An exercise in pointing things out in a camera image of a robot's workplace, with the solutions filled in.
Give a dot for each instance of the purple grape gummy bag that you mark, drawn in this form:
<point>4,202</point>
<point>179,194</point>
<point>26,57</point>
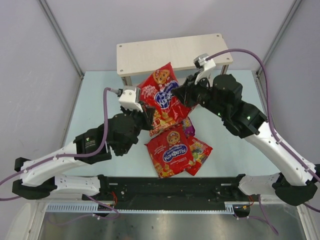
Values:
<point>188,127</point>

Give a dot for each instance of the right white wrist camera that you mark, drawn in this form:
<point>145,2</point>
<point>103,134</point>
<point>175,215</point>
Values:
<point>204,67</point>

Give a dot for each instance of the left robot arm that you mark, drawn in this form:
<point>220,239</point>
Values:
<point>40,178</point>

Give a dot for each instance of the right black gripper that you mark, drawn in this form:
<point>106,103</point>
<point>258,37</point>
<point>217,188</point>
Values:
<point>188,90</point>

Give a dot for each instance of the white two-tier wooden shelf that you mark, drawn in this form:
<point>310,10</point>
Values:
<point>143,57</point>

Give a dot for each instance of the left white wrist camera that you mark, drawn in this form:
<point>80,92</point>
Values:
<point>130,98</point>

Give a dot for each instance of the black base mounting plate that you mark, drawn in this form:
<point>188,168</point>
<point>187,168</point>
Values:
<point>173,193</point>

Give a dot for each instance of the red assorted gummy bag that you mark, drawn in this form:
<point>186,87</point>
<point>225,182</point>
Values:
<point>200,151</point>

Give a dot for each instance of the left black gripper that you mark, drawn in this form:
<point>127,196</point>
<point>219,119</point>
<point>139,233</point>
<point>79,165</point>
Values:
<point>145,116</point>

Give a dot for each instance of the white slotted cable duct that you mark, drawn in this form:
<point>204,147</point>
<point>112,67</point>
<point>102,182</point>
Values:
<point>76,208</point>

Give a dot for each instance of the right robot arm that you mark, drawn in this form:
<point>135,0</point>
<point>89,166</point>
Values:
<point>295,184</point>

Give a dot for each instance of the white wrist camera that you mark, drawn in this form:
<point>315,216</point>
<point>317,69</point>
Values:
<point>130,98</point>
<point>204,67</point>

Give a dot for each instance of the red Konfety candy bag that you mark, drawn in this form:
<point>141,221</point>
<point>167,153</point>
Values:
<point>156,91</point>
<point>170,152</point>

